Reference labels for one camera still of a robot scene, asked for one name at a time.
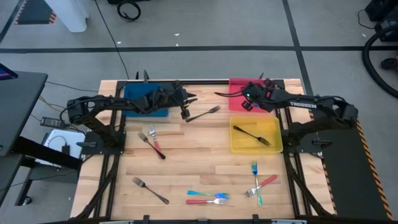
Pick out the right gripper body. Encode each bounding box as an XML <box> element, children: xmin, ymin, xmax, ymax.
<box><xmin>242</xmin><ymin>79</ymin><xmax>280</xmax><ymax>113</ymax></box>

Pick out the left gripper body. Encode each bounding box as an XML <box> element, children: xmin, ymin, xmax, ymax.
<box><xmin>154</xmin><ymin>84</ymin><xmax>188</xmax><ymax>108</ymax></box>

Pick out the red-handled silver fork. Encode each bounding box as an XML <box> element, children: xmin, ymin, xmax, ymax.
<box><xmin>147</xmin><ymin>124</ymin><xmax>164</xmax><ymax>160</ymax></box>
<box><xmin>244</xmin><ymin>174</ymin><xmax>279</xmax><ymax>199</ymax></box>
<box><xmin>185</xmin><ymin>198</ymin><xmax>229</xmax><ymax>206</ymax></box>

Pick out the black metal fork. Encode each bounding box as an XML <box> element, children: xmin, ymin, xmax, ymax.
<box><xmin>185</xmin><ymin>105</ymin><xmax>222</xmax><ymax>123</ymax></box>
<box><xmin>137</xmin><ymin>131</ymin><xmax>167</xmax><ymax>161</ymax></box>
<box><xmin>232</xmin><ymin>124</ymin><xmax>271</xmax><ymax>147</ymax></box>

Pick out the iridescent blue-green fork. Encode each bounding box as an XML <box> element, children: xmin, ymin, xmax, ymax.
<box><xmin>250</xmin><ymin>160</ymin><xmax>264</xmax><ymax>207</ymax></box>
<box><xmin>186</xmin><ymin>190</ymin><xmax>231</xmax><ymax>200</ymax></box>

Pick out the red plastic bin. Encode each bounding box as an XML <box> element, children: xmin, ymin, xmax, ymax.
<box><xmin>228</xmin><ymin>77</ymin><xmax>268</xmax><ymax>113</ymax></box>

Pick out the yellow plastic bin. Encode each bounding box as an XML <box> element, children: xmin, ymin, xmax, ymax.
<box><xmin>229</xmin><ymin>116</ymin><xmax>284</xmax><ymax>155</ymax></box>

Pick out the blue plastic bin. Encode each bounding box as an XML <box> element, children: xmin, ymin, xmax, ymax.
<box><xmin>123</xmin><ymin>82</ymin><xmax>170</xmax><ymax>118</ymax></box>

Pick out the silver fork bottom left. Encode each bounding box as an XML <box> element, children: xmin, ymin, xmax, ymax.
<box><xmin>132</xmin><ymin>176</ymin><xmax>170</xmax><ymax>205</ymax></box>

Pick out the white board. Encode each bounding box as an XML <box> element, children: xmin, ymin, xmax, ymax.
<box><xmin>42</xmin><ymin>128</ymin><xmax>86</xmax><ymax>169</ymax></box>

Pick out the black hazard-striped floor mat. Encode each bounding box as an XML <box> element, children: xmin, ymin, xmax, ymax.
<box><xmin>309</xmin><ymin>107</ymin><xmax>395</xmax><ymax>221</ymax></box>
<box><xmin>14</xmin><ymin>0</ymin><xmax>57</xmax><ymax>26</ymax></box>

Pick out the black power adapter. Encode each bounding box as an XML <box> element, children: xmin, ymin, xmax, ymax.
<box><xmin>39</xmin><ymin>116</ymin><xmax>67</xmax><ymax>130</ymax></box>

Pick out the black equipment case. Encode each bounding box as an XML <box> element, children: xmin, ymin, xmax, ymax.
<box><xmin>364</xmin><ymin>0</ymin><xmax>398</xmax><ymax>43</ymax></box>

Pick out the black desk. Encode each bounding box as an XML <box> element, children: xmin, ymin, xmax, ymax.
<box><xmin>0</xmin><ymin>70</ymin><xmax>83</xmax><ymax>207</ymax></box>

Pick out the black monitor screen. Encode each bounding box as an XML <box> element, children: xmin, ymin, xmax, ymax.
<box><xmin>0</xmin><ymin>63</ymin><xmax>19</xmax><ymax>81</ymax></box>

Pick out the black aluminium table frame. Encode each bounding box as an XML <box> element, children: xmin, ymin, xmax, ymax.
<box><xmin>70</xmin><ymin>79</ymin><xmax>336</xmax><ymax>224</ymax></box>

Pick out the long black cable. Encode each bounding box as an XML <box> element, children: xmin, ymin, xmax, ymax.
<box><xmin>93</xmin><ymin>0</ymin><xmax>130</xmax><ymax>80</ymax></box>

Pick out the coiled black cable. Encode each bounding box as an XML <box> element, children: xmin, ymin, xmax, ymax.
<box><xmin>116</xmin><ymin>1</ymin><xmax>142</xmax><ymax>22</ymax></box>

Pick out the thick black hose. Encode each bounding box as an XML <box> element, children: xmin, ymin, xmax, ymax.
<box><xmin>362</xmin><ymin>23</ymin><xmax>398</xmax><ymax>100</ymax></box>

